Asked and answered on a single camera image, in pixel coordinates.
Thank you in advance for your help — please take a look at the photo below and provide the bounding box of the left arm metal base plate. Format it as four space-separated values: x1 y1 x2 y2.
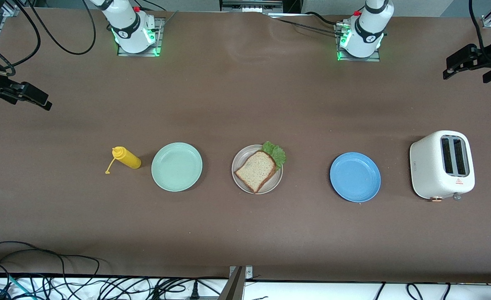
335 23 381 62

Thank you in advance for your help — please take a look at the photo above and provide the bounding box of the black base cable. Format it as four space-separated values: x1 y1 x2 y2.
266 12 346 36

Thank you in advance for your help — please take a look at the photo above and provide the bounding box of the white toaster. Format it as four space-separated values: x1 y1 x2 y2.
409 130 476 202

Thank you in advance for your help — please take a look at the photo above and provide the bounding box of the brown bread slice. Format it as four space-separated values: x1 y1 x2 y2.
234 150 277 194

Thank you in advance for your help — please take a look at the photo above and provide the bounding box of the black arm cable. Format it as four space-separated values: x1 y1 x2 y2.
0 0 97 76
469 0 491 63

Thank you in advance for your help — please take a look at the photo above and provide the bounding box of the blue plate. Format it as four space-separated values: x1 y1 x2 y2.
329 152 381 203

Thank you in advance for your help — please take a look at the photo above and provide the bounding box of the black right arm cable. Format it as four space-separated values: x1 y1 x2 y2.
0 0 97 76

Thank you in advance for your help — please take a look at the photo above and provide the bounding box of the beige plate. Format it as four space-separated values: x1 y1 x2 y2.
232 144 284 195

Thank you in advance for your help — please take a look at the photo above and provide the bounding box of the mint green plate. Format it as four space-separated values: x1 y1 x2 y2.
151 142 203 192

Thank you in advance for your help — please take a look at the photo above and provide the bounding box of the aluminium profile bracket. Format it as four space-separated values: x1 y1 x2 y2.
218 265 254 300

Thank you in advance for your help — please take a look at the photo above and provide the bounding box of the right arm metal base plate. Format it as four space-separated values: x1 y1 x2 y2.
117 17 163 58

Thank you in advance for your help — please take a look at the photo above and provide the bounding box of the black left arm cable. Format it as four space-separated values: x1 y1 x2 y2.
469 0 491 63

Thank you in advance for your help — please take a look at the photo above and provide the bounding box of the green lettuce leaf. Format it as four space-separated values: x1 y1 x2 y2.
262 141 287 168

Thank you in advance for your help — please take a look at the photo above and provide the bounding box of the yellow mustard squeeze bottle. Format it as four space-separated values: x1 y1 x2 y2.
105 146 142 175

